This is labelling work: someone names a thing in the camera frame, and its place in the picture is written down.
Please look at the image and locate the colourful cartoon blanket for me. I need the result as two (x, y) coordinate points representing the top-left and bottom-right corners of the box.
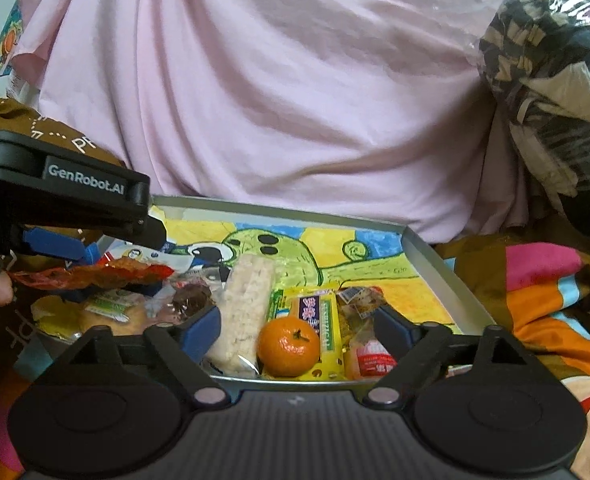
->
(0, 232), (590, 480)

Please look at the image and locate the puffed rice bar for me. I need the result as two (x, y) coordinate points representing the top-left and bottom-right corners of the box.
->
(205, 254), (277, 376)

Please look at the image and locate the cartoon wall poster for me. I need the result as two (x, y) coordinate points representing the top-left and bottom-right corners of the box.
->
(0, 2), (26, 81)

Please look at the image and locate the brown patterned blanket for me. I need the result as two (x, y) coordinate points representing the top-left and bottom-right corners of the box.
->
(0, 97), (126, 366)

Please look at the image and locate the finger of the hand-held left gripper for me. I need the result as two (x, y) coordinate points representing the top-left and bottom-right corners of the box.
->
(62, 280), (163, 306)
(21, 215), (168, 267)

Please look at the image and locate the yellow candy bar packet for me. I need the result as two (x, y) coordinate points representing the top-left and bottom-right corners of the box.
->
(267, 282), (346, 382)

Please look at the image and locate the yellow pastry packet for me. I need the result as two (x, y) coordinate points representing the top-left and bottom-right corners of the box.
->
(29, 295), (83, 343)

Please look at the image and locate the tangerine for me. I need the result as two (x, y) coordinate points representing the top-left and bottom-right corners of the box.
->
(256, 316), (322, 378)

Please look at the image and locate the grey tray with cartoon drawing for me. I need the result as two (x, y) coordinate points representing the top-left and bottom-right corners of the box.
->
(35, 195), (498, 393)

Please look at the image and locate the dark dried fruit packet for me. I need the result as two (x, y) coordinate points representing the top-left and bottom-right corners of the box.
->
(147, 280), (216, 323)

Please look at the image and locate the pink bed sheet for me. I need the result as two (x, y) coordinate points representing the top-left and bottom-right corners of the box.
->
(12, 0), (530, 243)

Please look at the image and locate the clear bag of clothes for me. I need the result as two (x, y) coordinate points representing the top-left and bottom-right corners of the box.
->
(467, 0), (590, 241)

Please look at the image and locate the red snack packet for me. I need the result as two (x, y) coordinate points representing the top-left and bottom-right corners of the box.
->
(10, 257), (176, 291)

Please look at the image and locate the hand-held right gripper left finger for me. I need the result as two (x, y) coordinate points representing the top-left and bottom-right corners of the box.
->
(58, 304), (231, 407)

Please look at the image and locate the green label biscuit packet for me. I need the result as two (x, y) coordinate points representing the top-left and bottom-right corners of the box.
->
(80, 287), (146, 337)

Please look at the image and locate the clear nut packet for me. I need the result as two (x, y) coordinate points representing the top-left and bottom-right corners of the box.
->
(337, 285), (383, 323)

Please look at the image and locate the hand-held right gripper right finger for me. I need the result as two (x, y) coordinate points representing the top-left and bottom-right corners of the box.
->
(362, 304), (546, 407)

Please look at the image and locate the pink label snack packet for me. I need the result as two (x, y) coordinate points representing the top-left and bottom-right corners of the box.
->
(342, 320), (398, 381)

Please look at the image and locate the light blue snack packet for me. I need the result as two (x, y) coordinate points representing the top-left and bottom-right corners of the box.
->
(108, 242), (226, 273)

